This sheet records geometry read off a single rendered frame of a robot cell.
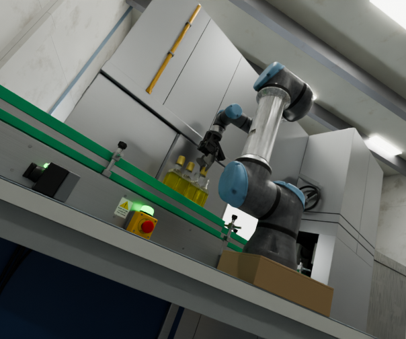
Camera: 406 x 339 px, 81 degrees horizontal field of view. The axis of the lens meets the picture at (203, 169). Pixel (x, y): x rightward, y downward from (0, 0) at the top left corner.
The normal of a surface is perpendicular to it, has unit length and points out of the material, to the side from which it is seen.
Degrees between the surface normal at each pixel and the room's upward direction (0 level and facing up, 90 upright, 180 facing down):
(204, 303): 90
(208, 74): 90
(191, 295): 90
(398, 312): 90
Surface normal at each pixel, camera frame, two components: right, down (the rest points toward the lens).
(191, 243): 0.61, -0.07
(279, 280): 0.33, -0.24
